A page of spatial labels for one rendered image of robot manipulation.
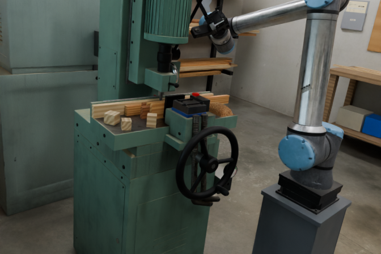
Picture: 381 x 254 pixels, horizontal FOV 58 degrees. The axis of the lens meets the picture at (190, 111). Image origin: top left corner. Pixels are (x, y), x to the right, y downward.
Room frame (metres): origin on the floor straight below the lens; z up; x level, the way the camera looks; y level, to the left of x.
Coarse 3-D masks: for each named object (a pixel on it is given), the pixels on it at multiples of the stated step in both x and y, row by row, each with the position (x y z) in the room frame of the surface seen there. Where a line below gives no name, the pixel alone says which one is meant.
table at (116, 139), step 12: (96, 120) 1.20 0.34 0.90; (120, 120) 1.22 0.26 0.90; (132, 120) 1.24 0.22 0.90; (144, 120) 1.25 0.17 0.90; (156, 120) 1.27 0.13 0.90; (216, 120) 1.38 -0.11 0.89; (228, 120) 1.43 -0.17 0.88; (96, 132) 1.19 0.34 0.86; (108, 132) 1.11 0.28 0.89; (120, 132) 1.11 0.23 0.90; (132, 132) 1.12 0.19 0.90; (144, 132) 1.15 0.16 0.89; (156, 132) 1.19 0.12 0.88; (168, 132) 1.22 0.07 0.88; (108, 144) 1.11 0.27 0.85; (120, 144) 1.09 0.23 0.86; (132, 144) 1.12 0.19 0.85; (144, 144) 1.15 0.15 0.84; (180, 144) 1.14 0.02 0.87
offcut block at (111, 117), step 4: (108, 112) 1.19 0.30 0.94; (112, 112) 1.19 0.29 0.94; (116, 112) 1.20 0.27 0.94; (104, 116) 1.18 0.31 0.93; (108, 116) 1.17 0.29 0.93; (112, 116) 1.17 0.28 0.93; (116, 116) 1.18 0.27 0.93; (104, 120) 1.18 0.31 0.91; (108, 120) 1.17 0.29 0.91; (112, 120) 1.17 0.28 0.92; (116, 120) 1.18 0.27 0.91; (112, 124) 1.17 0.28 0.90
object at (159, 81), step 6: (150, 72) 1.40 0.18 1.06; (156, 72) 1.37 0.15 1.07; (162, 72) 1.39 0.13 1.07; (168, 72) 1.40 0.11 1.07; (150, 78) 1.40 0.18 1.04; (156, 78) 1.36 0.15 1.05; (162, 78) 1.33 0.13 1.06; (168, 78) 1.35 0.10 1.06; (174, 78) 1.37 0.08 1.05; (150, 84) 1.39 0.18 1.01; (156, 84) 1.36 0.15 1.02; (162, 84) 1.33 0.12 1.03; (168, 84) 1.35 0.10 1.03; (162, 90) 1.33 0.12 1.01; (168, 90) 1.35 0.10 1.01; (174, 90) 1.37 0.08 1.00
